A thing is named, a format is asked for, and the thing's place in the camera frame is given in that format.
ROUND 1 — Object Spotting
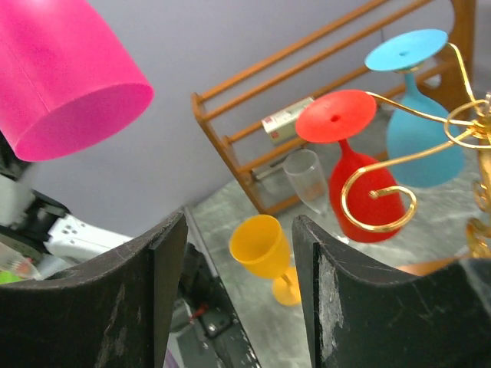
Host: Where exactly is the blue wine glass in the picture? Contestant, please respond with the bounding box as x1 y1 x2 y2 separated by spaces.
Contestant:
364 28 465 188

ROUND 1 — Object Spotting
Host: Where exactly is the white label card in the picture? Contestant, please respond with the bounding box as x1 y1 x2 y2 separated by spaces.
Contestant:
261 97 315 145

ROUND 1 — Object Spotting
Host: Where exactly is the gold wire wine glass rack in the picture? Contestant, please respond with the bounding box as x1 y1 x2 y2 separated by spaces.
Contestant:
340 29 490 243

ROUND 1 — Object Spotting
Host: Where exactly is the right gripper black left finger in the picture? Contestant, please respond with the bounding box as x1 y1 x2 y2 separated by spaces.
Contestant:
1 210 187 367

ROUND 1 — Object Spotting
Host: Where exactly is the yellow wine glass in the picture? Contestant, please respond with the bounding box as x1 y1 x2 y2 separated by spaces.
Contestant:
229 215 301 306

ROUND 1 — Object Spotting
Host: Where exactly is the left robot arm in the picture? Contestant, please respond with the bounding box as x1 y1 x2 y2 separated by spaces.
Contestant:
1 137 131 284

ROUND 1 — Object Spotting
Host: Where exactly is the magenta wine glass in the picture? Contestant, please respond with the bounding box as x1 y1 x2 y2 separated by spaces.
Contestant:
1 1 154 162

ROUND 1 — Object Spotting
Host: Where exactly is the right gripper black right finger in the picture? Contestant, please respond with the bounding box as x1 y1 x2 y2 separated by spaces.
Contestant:
292 215 490 367

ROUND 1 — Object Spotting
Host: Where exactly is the red wine glass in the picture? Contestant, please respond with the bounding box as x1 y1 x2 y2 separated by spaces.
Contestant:
295 90 405 243

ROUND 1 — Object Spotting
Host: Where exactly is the wooden dish rack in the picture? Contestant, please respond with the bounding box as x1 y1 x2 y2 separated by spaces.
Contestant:
190 0 476 215

